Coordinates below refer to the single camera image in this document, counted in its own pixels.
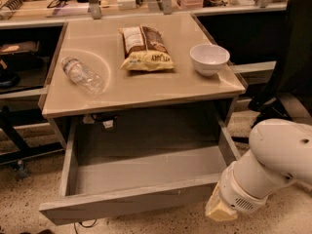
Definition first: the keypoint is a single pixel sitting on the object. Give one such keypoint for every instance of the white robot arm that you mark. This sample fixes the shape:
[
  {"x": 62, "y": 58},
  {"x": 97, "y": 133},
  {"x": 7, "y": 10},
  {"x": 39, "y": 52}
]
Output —
[{"x": 280, "y": 153}]

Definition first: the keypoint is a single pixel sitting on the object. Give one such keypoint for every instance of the brown yellow snack bag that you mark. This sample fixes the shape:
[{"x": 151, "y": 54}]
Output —
[{"x": 144, "y": 50}]

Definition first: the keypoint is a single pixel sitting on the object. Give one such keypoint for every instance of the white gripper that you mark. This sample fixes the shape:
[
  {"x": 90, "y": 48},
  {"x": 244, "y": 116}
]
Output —
[{"x": 239, "y": 194}]

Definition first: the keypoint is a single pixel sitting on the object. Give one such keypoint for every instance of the black cart frame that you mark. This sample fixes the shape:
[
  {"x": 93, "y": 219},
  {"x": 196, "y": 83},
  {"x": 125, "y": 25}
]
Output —
[{"x": 9, "y": 120}]

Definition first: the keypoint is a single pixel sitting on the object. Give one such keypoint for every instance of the clear plastic water bottle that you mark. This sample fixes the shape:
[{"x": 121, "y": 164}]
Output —
[{"x": 83, "y": 76}]

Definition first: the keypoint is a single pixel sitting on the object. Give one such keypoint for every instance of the grey drawer cabinet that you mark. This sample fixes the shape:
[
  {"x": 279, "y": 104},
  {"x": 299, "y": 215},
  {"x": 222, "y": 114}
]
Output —
[{"x": 98, "y": 44}]

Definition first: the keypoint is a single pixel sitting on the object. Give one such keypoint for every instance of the black office chair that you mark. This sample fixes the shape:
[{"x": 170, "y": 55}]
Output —
[{"x": 288, "y": 93}]

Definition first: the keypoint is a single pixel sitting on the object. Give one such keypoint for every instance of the white bowl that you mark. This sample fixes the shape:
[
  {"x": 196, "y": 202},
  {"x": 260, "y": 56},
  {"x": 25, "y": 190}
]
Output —
[{"x": 208, "y": 59}]

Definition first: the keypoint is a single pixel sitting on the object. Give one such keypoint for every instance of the grey top drawer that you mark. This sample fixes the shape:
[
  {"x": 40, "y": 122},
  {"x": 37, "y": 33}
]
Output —
[{"x": 152, "y": 158}]

